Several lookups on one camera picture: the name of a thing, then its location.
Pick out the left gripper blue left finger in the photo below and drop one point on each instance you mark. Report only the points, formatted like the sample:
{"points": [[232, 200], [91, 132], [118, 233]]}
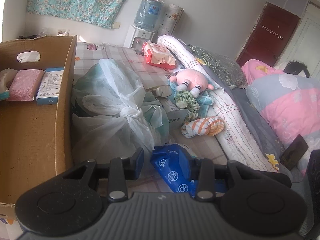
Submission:
{"points": [[136, 164]]}

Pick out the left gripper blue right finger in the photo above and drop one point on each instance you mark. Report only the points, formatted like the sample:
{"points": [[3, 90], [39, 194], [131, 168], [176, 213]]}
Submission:
{"points": [[190, 165]]}

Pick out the blue plastic package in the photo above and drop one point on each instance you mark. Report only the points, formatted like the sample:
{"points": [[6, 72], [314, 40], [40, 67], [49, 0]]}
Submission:
{"points": [[165, 161]]}

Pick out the green white scrunchie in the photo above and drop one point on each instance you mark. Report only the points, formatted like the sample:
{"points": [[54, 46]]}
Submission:
{"points": [[184, 100]]}

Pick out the gold tissue pack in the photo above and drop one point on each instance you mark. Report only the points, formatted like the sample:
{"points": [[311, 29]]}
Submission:
{"points": [[162, 91]]}

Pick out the pink plush toy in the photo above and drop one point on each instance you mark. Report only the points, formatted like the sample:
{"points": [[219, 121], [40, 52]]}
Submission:
{"points": [[191, 80]]}

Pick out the plaid printed bed sheet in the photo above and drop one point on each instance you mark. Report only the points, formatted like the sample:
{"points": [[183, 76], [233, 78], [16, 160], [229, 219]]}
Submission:
{"points": [[88, 54]]}

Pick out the orange white striped cloth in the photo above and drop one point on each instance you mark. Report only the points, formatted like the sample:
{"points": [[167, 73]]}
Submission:
{"points": [[210, 126]]}

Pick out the white translucent plastic bag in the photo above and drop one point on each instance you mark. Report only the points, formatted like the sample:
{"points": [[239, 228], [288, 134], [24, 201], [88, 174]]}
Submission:
{"points": [[113, 116]]}

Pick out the white plaid rolled blanket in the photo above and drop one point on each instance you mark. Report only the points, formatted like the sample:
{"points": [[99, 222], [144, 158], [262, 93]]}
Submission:
{"points": [[247, 137]]}

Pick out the green leaf pattern pillow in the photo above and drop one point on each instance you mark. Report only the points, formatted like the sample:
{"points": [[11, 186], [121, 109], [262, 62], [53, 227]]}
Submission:
{"points": [[224, 67]]}

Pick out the black phone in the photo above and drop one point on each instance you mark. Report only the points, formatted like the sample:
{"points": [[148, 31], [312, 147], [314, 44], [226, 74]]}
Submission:
{"points": [[294, 152]]}

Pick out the brown cardboard box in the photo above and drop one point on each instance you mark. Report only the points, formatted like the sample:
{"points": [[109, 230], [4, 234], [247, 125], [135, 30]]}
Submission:
{"points": [[35, 139]]}

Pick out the red wet wipes pack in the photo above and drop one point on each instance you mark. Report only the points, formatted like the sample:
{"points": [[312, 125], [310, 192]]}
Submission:
{"points": [[158, 56]]}

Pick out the pink grey patchwork quilt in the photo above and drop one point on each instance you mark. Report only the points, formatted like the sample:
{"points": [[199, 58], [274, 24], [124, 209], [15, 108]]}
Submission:
{"points": [[288, 103]]}

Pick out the blue white medicine box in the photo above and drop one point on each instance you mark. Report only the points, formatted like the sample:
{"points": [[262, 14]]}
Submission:
{"points": [[49, 88]]}

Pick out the pink sponge pad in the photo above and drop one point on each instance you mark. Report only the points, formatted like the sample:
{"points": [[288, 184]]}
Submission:
{"points": [[25, 85]]}

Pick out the dark red door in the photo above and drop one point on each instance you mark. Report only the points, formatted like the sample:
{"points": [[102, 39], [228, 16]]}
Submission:
{"points": [[270, 36]]}

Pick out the water dispenser with bottle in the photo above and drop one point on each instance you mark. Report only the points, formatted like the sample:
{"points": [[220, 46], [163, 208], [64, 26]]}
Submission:
{"points": [[144, 25]]}

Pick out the rolled printed mat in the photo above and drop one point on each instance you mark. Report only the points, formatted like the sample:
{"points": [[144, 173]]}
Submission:
{"points": [[171, 17]]}

